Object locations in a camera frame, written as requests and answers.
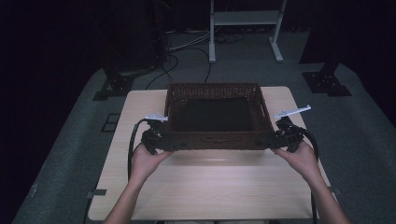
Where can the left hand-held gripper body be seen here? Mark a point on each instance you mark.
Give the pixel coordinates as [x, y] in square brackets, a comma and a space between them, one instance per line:
[153, 138]

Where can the brown woven basket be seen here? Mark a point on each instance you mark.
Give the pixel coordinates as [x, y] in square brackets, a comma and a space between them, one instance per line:
[218, 141]

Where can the black tape square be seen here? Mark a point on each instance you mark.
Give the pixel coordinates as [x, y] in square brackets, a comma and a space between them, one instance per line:
[107, 130]

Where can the dark tape strip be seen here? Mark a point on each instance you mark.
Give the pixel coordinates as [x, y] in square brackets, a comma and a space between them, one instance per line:
[98, 193]

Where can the person's left hand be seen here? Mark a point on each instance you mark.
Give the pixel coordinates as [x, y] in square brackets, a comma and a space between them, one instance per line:
[143, 165]

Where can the black stand base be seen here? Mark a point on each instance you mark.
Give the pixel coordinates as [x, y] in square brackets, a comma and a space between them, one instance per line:
[116, 85]
[325, 82]

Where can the person's right hand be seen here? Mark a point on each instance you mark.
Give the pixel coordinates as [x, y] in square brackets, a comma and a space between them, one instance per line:
[303, 161]

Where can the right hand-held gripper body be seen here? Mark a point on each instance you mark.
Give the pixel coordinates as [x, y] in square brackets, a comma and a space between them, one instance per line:
[288, 135]

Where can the white metal stand frame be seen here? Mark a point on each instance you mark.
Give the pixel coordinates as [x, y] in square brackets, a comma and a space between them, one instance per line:
[246, 17]

